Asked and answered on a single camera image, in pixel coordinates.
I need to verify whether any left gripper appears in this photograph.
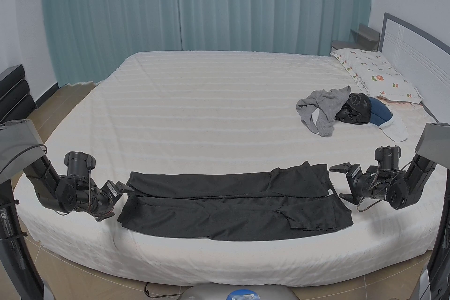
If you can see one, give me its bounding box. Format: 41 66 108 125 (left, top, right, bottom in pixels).
90 180 135 218

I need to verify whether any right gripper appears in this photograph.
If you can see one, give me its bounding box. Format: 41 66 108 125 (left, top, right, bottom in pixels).
328 162 386 206

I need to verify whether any black T-shirt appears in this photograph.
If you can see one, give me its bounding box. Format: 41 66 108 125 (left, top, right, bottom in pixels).
117 161 354 241

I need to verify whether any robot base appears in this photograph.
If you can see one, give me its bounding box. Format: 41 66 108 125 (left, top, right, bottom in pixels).
179 284 294 300

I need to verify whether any bed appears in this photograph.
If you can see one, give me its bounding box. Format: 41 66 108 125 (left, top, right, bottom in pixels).
18 12 450 287

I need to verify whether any black shiny garment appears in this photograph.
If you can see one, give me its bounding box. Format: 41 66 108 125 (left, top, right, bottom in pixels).
335 93 372 125

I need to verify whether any dark blue and white garment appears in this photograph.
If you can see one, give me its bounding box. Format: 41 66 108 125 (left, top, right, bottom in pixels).
367 97 408 142

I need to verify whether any grey garment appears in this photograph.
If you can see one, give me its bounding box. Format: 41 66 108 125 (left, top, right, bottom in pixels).
296 86 352 137

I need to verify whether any white printed pillow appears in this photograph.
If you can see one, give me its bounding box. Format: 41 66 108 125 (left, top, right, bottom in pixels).
330 48 423 104

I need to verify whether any black chest of drawers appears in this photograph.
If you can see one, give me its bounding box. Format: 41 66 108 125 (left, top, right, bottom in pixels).
0 64 36 123

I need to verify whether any grey bedside table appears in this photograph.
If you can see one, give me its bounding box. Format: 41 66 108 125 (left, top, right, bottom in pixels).
331 23 380 53

